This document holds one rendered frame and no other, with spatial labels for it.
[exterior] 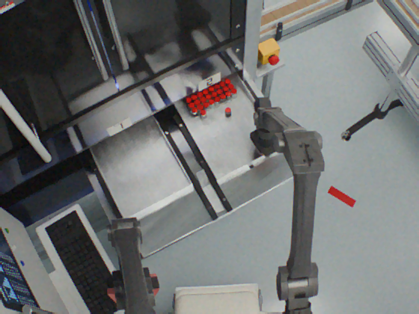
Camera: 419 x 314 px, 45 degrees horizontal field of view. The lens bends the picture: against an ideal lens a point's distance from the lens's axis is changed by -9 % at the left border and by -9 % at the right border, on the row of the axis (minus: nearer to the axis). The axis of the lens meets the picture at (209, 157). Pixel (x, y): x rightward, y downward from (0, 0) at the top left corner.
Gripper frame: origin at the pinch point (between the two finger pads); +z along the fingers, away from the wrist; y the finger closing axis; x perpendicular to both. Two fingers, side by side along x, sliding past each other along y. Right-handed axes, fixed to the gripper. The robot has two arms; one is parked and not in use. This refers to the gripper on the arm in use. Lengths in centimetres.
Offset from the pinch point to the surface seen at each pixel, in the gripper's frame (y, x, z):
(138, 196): 8.5, 44.9, 1.8
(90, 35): 15, 40, -76
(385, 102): 17, -88, 63
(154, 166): 15.4, 35.1, 1.1
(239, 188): -5.7, 13.4, 3.2
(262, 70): 29.3, -17.5, -0.4
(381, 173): -7, -75, 91
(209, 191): -1.6, 23.0, 2.6
